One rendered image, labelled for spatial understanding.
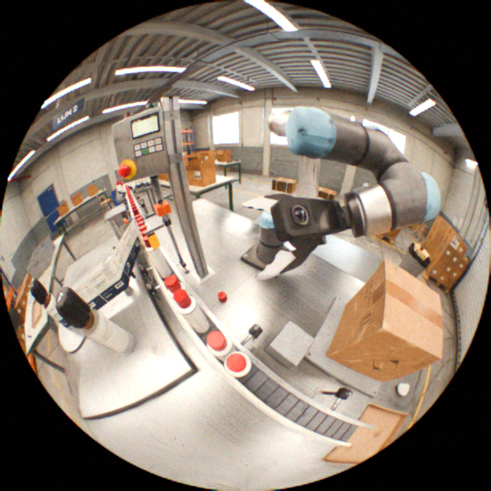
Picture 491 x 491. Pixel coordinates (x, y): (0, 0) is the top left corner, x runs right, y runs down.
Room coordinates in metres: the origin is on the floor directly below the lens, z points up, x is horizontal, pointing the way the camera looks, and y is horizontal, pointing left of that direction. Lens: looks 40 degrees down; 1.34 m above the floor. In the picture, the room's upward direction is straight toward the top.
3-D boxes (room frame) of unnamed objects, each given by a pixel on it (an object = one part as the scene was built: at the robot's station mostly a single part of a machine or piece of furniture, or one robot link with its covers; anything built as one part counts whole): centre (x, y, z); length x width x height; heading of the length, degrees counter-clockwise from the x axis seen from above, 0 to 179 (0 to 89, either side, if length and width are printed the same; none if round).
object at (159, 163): (0.41, 0.29, 1.38); 0.17 x 0.10 x 0.19; 100
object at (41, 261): (0.30, 2.55, 0.91); 0.60 x 0.40 x 0.22; 57
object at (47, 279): (0.08, 2.39, 0.40); 1.90 x 0.75 x 0.80; 53
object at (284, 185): (4.28, -1.19, 0.16); 0.65 x 0.54 x 0.32; 58
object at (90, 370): (0.05, 0.67, 0.86); 0.80 x 0.67 x 0.05; 45
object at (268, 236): (0.52, -0.13, 1.02); 0.13 x 0.12 x 0.14; 90
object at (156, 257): (0.35, 0.35, 0.98); 0.05 x 0.05 x 0.20
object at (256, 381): (0.27, 0.27, 0.86); 1.65 x 0.08 x 0.04; 45
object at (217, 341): (0.06, 0.05, 0.98); 0.05 x 0.05 x 0.20
